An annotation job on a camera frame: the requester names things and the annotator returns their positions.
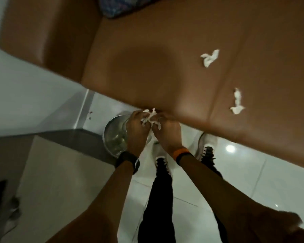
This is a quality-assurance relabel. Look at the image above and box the brown leather sofa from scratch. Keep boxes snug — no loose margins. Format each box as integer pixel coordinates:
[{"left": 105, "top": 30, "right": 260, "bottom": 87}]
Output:
[{"left": 0, "top": 0, "right": 304, "bottom": 171}]

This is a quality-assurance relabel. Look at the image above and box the silver metal bin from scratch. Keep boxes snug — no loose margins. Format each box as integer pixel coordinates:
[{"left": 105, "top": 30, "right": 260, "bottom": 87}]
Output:
[{"left": 102, "top": 114, "right": 152, "bottom": 159}]

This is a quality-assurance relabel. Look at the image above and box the person's left forearm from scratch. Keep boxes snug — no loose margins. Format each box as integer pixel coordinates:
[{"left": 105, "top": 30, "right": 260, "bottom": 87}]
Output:
[{"left": 46, "top": 160, "right": 135, "bottom": 243}]

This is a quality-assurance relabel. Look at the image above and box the orange and black wristband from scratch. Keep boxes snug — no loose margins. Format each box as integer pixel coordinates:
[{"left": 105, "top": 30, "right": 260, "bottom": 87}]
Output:
[{"left": 172, "top": 148, "right": 193, "bottom": 166}]

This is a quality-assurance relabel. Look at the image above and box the person's leg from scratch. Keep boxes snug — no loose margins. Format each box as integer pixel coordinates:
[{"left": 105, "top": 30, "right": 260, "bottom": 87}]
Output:
[
  {"left": 201, "top": 147, "right": 228, "bottom": 243},
  {"left": 137, "top": 158, "right": 176, "bottom": 243}
]

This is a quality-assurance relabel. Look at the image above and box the person's right leg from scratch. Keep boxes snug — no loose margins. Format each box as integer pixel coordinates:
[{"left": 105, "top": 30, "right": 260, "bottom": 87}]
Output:
[{"left": 201, "top": 147, "right": 228, "bottom": 243}]

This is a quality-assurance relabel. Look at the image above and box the blue patterned cushion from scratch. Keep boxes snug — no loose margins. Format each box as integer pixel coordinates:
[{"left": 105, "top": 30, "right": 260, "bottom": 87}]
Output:
[{"left": 97, "top": 0, "right": 165, "bottom": 18}]

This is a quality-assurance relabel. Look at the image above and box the person's left leg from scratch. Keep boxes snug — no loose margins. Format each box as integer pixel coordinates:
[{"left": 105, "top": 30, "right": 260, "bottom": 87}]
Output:
[{"left": 137, "top": 158, "right": 176, "bottom": 243}]

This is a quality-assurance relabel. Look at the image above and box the person's right hand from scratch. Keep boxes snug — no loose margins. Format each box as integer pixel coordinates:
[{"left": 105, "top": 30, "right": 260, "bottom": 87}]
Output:
[{"left": 151, "top": 112, "right": 183, "bottom": 155}]

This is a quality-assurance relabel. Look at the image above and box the person's left white shoe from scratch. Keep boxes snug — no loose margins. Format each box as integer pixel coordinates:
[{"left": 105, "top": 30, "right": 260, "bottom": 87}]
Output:
[{"left": 152, "top": 141, "right": 173, "bottom": 178}]

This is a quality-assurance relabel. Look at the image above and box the person's left hand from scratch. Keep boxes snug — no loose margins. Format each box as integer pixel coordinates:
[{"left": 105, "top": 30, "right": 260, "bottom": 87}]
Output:
[{"left": 126, "top": 110, "right": 152, "bottom": 158}]

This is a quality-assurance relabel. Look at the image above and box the person's white shoe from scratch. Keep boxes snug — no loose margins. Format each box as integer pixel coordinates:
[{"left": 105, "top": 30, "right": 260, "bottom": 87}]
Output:
[
  {"left": 152, "top": 141, "right": 173, "bottom": 178},
  {"left": 195, "top": 132, "right": 218, "bottom": 160}
]

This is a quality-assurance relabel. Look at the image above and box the white tissue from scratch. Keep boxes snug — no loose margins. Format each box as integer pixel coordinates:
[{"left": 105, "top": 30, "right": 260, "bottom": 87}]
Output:
[
  {"left": 230, "top": 88, "right": 246, "bottom": 115},
  {"left": 141, "top": 108, "right": 161, "bottom": 130},
  {"left": 200, "top": 49, "right": 220, "bottom": 68}
]

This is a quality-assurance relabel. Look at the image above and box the person's right white shoe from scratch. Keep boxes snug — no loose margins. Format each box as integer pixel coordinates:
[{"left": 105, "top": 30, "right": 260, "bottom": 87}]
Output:
[{"left": 195, "top": 132, "right": 218, "bottom": 160}]

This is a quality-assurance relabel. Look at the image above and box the person's right forearm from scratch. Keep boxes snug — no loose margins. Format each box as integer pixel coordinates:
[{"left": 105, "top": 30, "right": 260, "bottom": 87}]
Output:
[{"left": 179, "top": 154, "right": 304, "bottom": 243}]

